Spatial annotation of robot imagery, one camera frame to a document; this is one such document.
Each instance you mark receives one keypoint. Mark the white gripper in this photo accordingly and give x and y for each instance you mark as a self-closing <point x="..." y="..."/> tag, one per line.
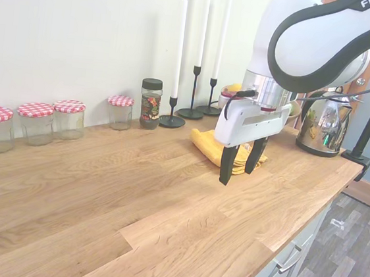
<point x="239" y="124"/>

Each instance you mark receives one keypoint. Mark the yellow cloth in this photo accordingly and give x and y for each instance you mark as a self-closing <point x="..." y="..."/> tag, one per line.
<point x="204" y="144"/>

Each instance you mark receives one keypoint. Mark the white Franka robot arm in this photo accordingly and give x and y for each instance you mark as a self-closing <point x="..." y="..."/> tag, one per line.
<point x="300" y="48"/>

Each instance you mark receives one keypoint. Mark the wooden fruit bowl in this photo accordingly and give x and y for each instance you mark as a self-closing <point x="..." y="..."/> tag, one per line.
<point x="296" y="114"/>

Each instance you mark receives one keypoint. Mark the yellow lemon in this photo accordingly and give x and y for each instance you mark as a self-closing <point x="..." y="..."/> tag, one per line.
<point x="235" y="87"/>

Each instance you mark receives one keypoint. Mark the green apple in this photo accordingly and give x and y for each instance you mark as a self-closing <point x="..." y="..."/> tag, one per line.
<point x="294" y="107"/>

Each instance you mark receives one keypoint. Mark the shiny steel kettle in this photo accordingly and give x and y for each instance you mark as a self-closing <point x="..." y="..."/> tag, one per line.
<point x="322" y="126"/>

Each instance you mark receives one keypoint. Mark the coffee jar black lid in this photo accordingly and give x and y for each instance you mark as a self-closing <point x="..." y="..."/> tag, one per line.
<point x="150" y="108"/>

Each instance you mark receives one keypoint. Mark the small white floor scrap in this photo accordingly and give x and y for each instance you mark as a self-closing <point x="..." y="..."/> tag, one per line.
<point x="338" y="223"/>

